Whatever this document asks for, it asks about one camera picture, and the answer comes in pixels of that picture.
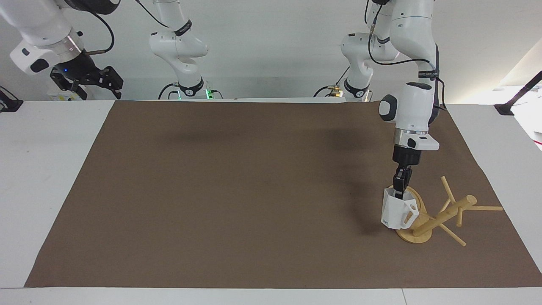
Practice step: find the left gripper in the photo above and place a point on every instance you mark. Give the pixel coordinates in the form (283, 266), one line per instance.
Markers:
(406, 156)

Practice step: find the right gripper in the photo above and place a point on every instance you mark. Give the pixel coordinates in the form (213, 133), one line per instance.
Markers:
(81, 67)

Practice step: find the white faceted cup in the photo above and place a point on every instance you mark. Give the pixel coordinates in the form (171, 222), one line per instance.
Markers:
(396, 212)

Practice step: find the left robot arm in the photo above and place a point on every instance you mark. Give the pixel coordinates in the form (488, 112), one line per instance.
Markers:
(413, 106)

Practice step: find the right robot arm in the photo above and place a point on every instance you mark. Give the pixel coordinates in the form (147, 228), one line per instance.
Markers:
(42, 29)

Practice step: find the wooden cup rack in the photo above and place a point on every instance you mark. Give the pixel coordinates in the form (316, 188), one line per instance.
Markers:
(440, 218)

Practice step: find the black stand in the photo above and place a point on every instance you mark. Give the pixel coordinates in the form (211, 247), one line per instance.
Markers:
(9, 103)
(518, 95)

